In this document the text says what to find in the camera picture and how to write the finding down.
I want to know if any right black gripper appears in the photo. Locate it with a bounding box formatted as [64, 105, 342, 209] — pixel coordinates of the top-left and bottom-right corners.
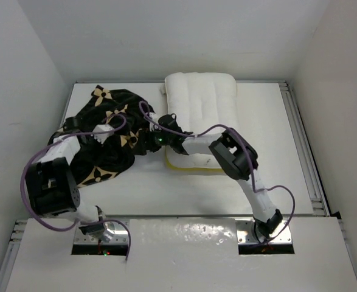
[132, 125, 173, 155]

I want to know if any black pillowcase with beige flowers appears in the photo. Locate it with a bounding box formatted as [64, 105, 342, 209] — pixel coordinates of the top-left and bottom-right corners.
[46, 85, 158, 190]

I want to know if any white pillow with yellow edge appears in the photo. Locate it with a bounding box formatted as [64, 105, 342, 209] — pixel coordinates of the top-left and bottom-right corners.
[165, 72, 240, 175]

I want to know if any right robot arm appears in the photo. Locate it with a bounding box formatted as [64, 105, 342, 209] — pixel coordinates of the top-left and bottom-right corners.
[144, 113, 283, 243]

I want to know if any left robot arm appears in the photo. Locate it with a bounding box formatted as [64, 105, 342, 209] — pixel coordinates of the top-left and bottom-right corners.
[20, 117, 107, 241]

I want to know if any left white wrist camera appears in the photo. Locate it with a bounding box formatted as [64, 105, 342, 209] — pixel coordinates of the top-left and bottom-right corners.
[91, 124, 114, 144]

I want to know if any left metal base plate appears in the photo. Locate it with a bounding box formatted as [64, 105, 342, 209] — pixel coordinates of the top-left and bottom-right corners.
[74, 221, 129, 245]

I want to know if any metal base plate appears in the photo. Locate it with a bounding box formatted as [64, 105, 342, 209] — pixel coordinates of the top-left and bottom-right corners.
[74, 221, 129, 245]
[235, 220, 293, 245]

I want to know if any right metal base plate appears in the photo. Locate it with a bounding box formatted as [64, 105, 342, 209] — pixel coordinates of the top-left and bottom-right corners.
[235, 220, 293, 245]

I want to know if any aluminium table frame rail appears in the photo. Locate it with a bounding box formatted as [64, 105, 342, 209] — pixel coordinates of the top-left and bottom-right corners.
[279, 82, 331, 217]

